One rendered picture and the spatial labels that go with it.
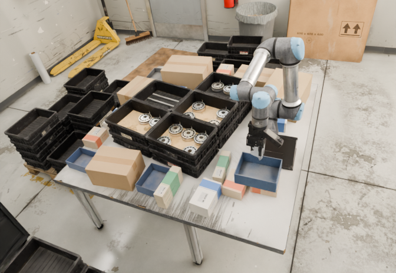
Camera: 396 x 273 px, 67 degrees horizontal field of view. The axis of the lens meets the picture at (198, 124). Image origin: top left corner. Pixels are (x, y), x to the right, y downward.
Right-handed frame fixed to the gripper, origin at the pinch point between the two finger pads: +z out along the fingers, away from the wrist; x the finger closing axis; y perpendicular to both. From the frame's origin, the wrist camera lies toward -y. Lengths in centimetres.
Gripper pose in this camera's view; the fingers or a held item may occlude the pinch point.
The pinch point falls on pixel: (261, 157)
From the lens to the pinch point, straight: 153.9
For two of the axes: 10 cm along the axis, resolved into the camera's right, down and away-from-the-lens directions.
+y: -9.1, -1.8, 3.7
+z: 0.7, 8.2, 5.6
